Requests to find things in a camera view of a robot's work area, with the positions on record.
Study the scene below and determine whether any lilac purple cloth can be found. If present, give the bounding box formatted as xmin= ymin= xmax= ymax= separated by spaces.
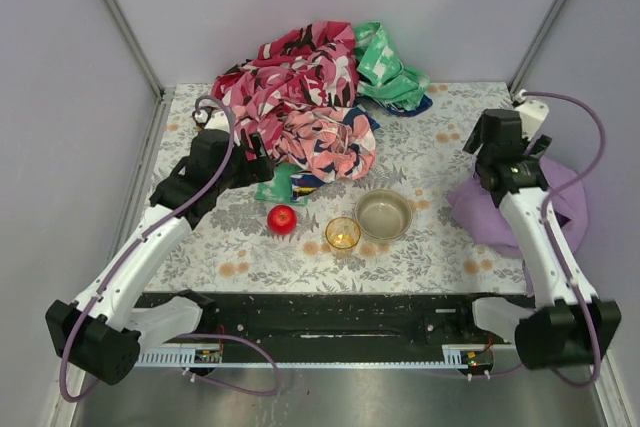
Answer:
xmin=446 ymin=177 xmax=589 ymax=260

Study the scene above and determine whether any pink camouflage cloth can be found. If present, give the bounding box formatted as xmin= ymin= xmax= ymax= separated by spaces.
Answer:
xmin=211 ymin=21 xmax=357 ymax=154

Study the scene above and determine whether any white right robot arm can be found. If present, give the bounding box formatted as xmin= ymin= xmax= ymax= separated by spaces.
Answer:
xmin=463 ymin=90 xmax=621 ymax=378

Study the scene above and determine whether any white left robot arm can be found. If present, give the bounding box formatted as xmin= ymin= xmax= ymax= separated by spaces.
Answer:
xmin=45 ymin=108 xmax=273 ymax=385

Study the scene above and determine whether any pink floral cloth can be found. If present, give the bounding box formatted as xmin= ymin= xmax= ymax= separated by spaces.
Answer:
xmin=272 ymin=107 xmax=378 ymax=183

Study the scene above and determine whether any green white tie-dye cloth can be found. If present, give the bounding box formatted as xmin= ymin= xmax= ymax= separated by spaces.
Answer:
xmin=254 ymin=22 xmax=433 ymax=205

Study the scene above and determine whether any red apple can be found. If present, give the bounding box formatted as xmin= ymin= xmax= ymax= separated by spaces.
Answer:
xmin=267 ymin=205 xmax=297 ymax=235

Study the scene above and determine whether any amber transparent plastic cup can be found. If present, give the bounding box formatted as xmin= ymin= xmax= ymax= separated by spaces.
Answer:
xmin=325 ymin=217 xmax=361 ymax=256

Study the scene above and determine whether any beige ceramic bowl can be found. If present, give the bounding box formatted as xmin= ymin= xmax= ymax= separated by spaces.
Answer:
xmin=354 ymin=189 xmax=413 ymax=243

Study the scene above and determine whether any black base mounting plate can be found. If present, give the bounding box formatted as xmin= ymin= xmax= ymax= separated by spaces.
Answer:
xmin=134 ymin=291 xmax=521 ymax=348

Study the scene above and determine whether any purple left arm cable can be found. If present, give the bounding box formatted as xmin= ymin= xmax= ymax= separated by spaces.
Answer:
xmin=58 ymin=95 xmax=284 ymax=404

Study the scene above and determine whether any white slotted cable duct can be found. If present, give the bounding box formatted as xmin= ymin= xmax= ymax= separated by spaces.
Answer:
xmin=135 ymin=343 xmax=222 ymax=368

